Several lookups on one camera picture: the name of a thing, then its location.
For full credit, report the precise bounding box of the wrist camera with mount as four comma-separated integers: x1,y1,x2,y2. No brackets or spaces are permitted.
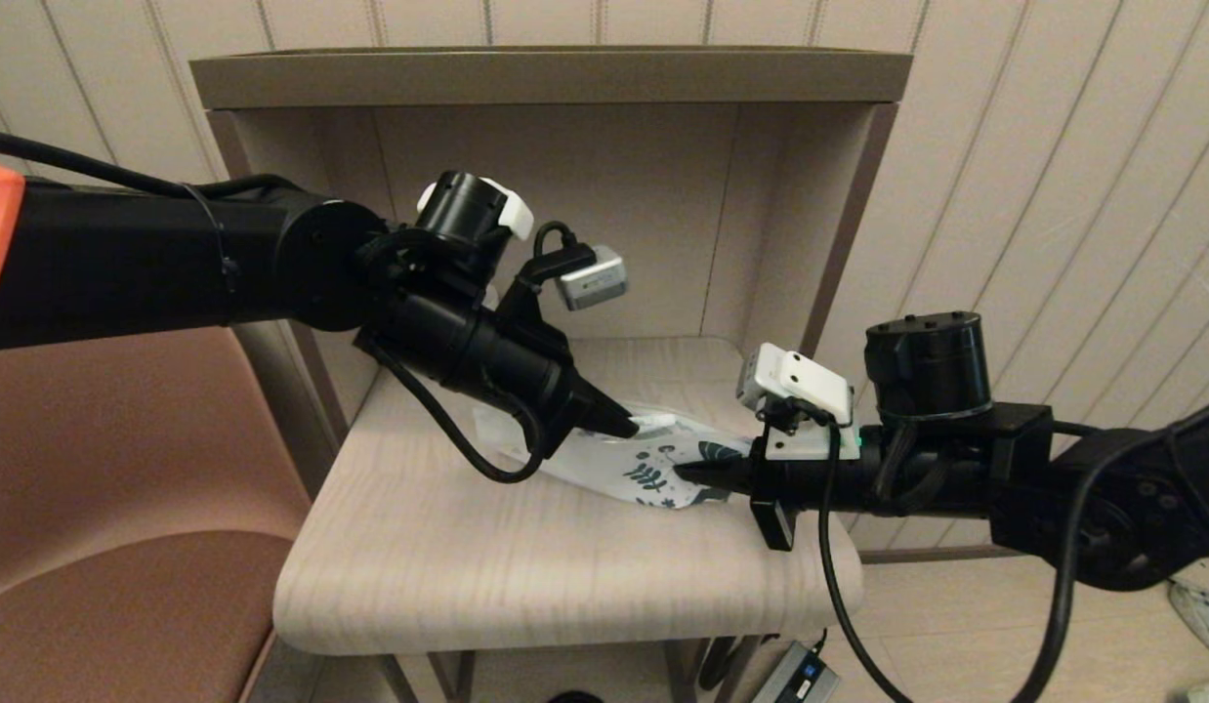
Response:
738,343,860,462
416,179,630,313

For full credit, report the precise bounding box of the dark table leg frame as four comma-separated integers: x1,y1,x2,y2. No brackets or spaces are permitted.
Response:
378,635,764,703

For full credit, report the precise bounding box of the white floral zipper pouch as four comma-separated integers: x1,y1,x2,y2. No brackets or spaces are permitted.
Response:
473,402,762,512

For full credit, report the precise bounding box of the brown wall baseboard strip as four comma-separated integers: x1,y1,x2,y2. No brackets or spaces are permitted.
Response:
856,527,1209,567

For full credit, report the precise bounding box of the black right camera cable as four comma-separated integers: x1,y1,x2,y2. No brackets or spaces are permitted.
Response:
761,391,1209,703

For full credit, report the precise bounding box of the brown upholstered chair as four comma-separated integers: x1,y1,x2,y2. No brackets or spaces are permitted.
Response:
0,322,314,703

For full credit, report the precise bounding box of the crumpled grey patterned floor item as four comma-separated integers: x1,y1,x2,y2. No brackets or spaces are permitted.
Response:
1166,576,1209,670

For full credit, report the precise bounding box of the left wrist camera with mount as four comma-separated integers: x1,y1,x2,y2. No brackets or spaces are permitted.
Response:
416,179,630,313

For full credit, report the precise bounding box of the beige brown shelf hutch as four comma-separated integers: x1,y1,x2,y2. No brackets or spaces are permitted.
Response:
189,45,915,450

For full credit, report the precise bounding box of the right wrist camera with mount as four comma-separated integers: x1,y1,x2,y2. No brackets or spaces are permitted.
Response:
738,343,860,462

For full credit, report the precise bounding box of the grey power adapter brick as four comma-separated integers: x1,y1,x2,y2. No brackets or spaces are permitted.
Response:
751,641,842,703

